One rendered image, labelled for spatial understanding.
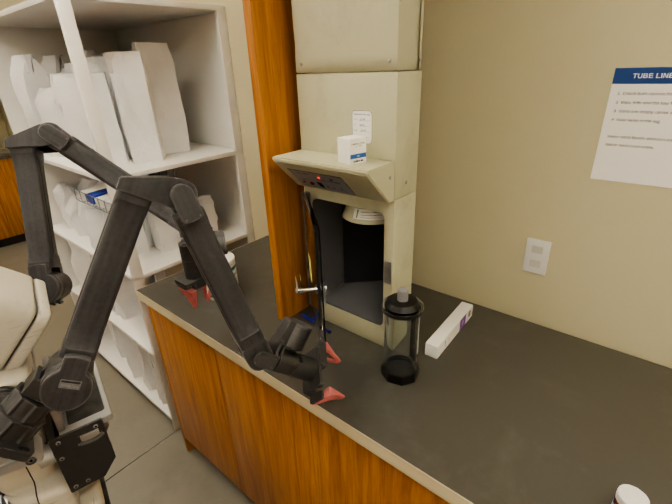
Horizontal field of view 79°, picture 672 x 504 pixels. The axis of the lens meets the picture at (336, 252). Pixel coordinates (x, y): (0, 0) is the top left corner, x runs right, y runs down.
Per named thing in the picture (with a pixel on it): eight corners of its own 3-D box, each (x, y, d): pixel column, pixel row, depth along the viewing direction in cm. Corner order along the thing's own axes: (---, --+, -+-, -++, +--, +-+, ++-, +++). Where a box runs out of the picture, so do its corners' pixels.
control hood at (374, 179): (303, 182, 122) (300, 149, 118) (395, 201, 103) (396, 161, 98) (274, 192, 114) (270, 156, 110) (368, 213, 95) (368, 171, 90)
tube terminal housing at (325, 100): (355, 285, 159) (352, 70, 126) (430, 313, 140) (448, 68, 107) (312, 314, 142) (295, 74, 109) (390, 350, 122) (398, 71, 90)
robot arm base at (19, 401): (-25, 405, 71) (-29, 451, 62) (10, 367, 73) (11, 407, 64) (25, 419, 77) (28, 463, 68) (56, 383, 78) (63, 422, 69)
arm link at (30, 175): (15, 134, 106) (-6, 123, 97) (73, 131, 110) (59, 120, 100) (41, 302, 108) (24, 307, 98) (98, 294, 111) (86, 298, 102)
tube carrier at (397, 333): (407, 353, 119) (411, 290, 110) (427, 377, 110) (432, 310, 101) (374, 362, 116) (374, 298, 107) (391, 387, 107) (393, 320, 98)
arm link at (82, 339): (120, 155, 74) (122, 155, 66) (193, 183, 82) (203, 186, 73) (39, 381, 75) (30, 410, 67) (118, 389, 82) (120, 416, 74)
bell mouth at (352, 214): (365, 201, 133) (365, 185, 131) (412, 211, 123) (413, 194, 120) (330, 217, 121) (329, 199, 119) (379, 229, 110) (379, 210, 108)
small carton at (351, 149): (353, 158, 103) (353, 134, 100) (366, 162, 99) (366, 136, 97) (337, 162, 100) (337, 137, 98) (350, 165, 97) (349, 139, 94)
